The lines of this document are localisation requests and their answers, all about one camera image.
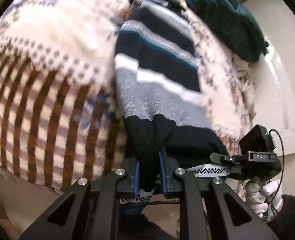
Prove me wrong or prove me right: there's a black cable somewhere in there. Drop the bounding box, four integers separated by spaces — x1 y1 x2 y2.
267 128 286 221

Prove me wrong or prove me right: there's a dark teal plush blanket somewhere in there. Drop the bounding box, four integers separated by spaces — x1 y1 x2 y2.
185 0 268 63

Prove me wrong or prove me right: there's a striped navy knit sweater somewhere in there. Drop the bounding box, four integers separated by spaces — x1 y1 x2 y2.
115 0 227 204

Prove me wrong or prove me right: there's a beige crumpled cloth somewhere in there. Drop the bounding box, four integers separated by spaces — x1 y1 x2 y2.
231 53 256 129

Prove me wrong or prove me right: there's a white gloved right hand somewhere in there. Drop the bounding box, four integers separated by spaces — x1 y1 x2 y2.
245 177 284 222

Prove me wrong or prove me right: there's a white headboard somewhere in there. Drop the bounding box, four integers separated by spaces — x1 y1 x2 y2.
250 37 295 156

